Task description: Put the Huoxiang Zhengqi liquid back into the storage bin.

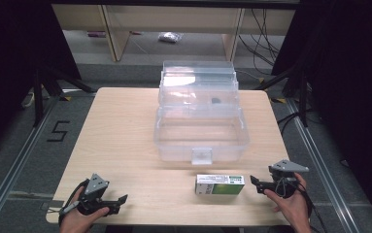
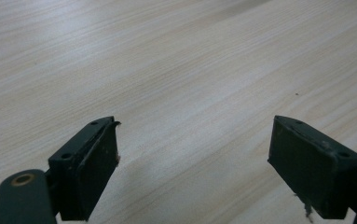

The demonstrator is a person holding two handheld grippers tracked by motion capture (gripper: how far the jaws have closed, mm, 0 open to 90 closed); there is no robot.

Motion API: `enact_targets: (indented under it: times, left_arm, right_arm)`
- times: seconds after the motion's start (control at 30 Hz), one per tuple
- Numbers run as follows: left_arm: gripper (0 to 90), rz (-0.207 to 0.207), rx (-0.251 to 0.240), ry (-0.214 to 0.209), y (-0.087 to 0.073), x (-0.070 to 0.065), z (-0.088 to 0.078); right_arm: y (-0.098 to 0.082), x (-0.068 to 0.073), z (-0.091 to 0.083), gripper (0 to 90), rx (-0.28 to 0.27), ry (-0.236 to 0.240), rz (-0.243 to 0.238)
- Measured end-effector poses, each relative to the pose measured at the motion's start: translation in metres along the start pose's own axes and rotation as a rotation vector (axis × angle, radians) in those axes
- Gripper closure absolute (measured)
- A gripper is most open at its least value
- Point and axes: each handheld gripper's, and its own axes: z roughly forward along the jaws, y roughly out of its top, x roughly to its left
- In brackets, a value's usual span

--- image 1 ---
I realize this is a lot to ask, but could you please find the black curtain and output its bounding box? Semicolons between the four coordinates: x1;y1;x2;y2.
270;0;372;224
0;0;83;160

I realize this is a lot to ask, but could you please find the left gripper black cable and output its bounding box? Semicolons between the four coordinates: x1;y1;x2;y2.
57;179;90;227

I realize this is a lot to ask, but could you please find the black metal stand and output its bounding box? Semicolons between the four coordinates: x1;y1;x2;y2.
31;66;94;128
254;64;312;129

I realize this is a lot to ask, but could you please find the black cables bundle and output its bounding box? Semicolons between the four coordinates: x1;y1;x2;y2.
237;8;283;68

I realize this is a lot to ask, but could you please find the clear plastic storage box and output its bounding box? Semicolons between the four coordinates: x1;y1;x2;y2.
152;59;252;166

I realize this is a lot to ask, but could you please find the person's left hand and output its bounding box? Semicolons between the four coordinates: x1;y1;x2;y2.
58;200;111;233

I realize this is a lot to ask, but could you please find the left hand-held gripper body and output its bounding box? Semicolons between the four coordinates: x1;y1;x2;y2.
76;173;120;216

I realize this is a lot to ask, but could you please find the pink flat object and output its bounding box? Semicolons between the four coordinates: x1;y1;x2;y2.
86;30;108;39

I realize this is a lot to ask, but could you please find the metal floor rail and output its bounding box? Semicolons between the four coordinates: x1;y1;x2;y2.
285;97;362;233
0;96;62;233

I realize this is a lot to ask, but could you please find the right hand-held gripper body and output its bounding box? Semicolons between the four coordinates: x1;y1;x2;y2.
260;158;310;199

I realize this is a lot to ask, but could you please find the clear plastic bag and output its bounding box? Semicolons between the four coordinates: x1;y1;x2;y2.
157;31;184;44

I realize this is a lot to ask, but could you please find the person's right hand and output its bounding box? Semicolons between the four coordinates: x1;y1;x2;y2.
263;172;313;233

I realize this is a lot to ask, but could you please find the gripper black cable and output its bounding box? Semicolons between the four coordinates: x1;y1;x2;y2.
57;179;90;227
275;177;329;233

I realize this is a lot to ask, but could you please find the green and white medicine box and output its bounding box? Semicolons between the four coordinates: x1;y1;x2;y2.
194;173;246;196

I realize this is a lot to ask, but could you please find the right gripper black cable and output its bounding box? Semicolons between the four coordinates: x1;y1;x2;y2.
275;177;329;233

